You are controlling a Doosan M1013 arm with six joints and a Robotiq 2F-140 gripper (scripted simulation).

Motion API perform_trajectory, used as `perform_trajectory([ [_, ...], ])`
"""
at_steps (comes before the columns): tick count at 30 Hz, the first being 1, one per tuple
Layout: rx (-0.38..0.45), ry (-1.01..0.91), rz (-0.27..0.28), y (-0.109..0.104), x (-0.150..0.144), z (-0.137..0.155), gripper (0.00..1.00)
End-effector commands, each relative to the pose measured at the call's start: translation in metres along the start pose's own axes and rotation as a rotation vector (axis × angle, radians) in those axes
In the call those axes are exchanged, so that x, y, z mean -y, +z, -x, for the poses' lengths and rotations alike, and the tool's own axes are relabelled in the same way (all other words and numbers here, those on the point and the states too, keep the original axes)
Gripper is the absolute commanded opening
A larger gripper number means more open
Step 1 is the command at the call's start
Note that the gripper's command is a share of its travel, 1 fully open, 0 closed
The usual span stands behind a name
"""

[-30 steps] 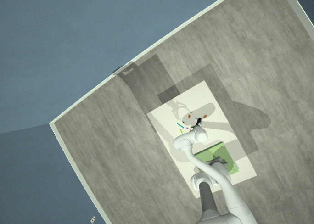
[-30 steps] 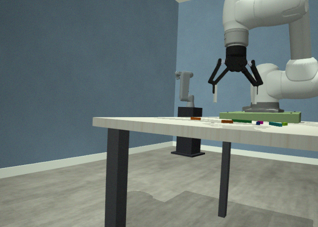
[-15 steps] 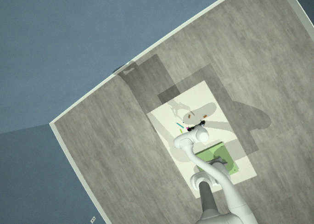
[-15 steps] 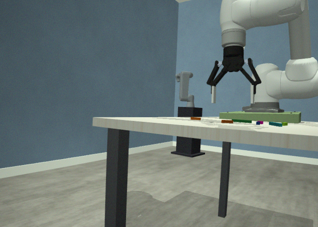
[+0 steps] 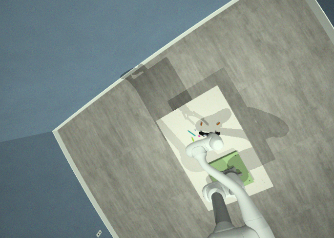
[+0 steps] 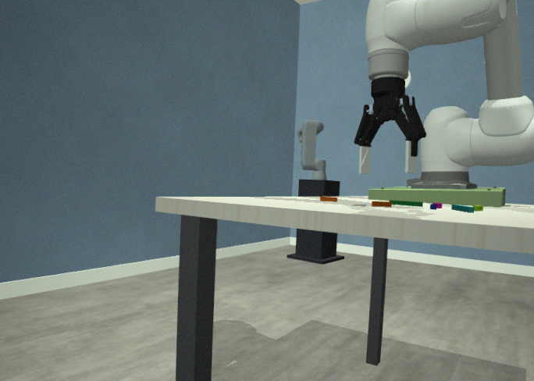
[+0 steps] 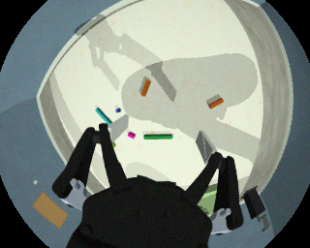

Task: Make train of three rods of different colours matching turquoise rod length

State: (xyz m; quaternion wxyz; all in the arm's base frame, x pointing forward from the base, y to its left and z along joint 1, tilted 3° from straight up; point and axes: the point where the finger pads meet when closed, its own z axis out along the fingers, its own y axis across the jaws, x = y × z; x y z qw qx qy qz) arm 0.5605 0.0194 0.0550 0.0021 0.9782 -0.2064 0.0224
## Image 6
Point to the turquoise rod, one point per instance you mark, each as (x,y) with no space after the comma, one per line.
(462,208)

